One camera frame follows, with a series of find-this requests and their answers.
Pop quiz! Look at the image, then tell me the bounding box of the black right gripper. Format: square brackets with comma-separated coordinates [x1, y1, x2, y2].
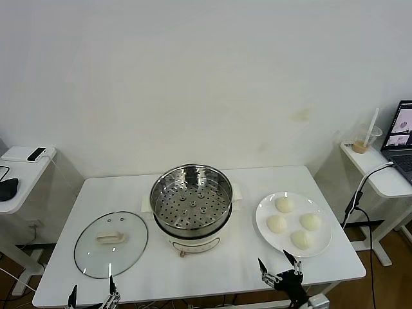
[257, 248, 308, 308]

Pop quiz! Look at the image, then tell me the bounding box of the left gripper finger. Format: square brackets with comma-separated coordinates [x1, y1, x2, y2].
[66, 284, 79, 309]
[100, 274, 122, 309]

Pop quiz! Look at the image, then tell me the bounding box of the white steamed baozi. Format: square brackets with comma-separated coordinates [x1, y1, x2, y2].
[267, 214, 288, 233]
[299, 212, 323, 232]
[275, 196, 295, 214]
[290, 229, 315, 250]

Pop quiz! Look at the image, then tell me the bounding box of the glass lid with cream handle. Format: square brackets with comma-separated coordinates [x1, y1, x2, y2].
[73, 211, 149, 279]

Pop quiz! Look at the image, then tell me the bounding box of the white round plate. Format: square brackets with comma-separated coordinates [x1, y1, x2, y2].
[256, 191, 333, 258]

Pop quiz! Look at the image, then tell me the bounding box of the white side table with pouch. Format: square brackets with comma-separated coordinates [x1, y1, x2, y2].
[0, 145, 85, 296]

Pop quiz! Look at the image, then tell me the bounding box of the black soft pouch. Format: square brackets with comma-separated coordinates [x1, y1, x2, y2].
[0, 177, 19, 202]

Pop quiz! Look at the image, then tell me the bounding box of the white side table with cup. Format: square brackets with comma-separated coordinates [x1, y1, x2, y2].
[314, 141, 412, 267]

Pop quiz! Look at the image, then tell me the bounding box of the clear plastic drink cup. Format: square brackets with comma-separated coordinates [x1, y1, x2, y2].
[353, 123, 383, 155]

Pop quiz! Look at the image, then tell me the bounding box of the black smartphone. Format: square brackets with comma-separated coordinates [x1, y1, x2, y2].
[26, 147, 47, 162]

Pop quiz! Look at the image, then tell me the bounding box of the flat white box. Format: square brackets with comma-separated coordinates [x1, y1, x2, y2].
[1, 146, 55, 163]

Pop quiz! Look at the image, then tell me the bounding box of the grey laptop beside cup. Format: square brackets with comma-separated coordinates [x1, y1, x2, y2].
[380, 99, 412, 184]

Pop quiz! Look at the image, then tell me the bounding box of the white drinking straw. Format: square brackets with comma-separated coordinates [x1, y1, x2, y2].
[363, 108, 380, 144]

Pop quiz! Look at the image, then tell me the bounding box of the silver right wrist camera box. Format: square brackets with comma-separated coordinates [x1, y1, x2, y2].
[307, 295, 331, 309]

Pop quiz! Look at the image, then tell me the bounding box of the white table leg frame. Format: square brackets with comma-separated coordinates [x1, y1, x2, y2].
[302, 282, 335, 299]

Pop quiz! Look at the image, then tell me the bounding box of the white floor cable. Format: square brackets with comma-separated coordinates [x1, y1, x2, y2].
[0, 267, 38, 293]

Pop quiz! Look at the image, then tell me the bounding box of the black cable with white plug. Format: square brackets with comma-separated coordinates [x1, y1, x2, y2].
[341, 160, 395, 309]

